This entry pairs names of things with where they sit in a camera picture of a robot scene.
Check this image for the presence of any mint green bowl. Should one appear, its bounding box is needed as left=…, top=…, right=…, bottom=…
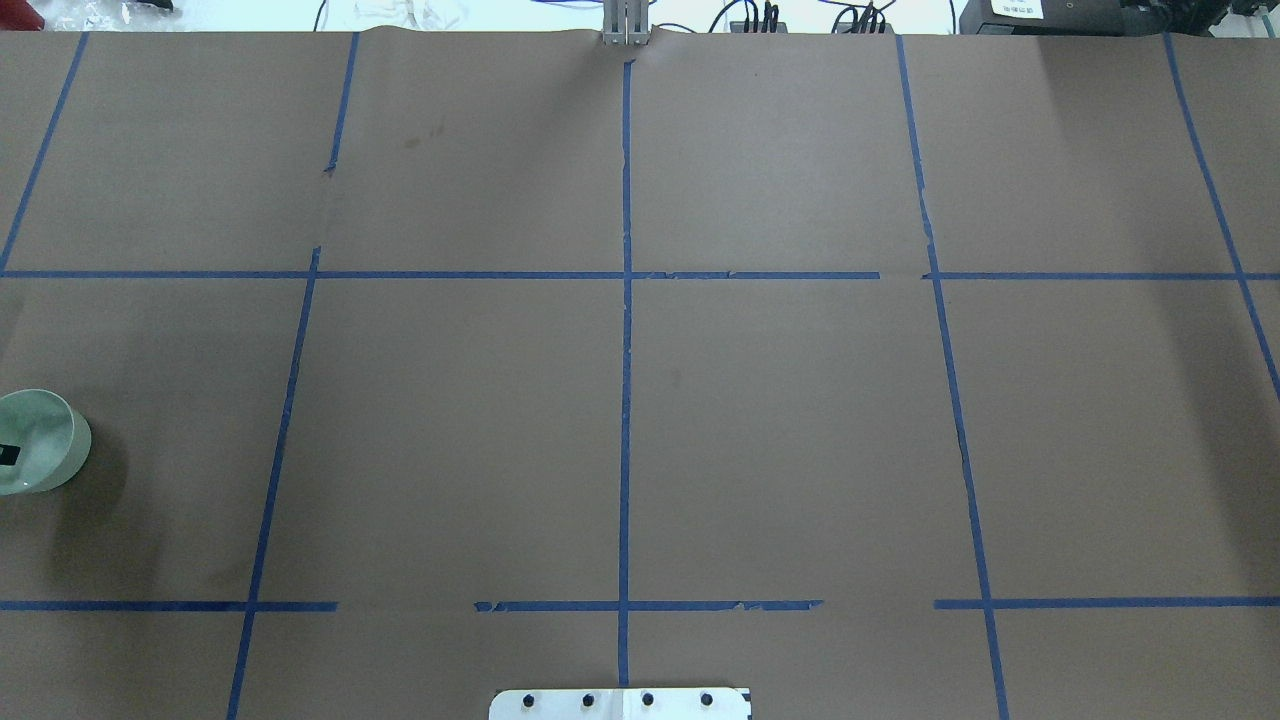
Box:
left=1, top=389, right=92, bottom=496

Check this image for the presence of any black power box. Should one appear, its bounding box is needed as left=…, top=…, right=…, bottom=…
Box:
left=957, top=1, right=1125, bottom=37

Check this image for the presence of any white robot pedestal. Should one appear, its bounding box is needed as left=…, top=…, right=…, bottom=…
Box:
left=488, top=687, right=753, bottom=719

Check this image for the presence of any aluminium frame post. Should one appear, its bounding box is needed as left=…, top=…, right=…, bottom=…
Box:
left=600, top=0, right=652, bottom=46

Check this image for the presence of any black cable hub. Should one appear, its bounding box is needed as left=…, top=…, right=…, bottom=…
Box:
left=719, top=1, right=788, bottom=35
left=829, top=3, right=891, bottom=35

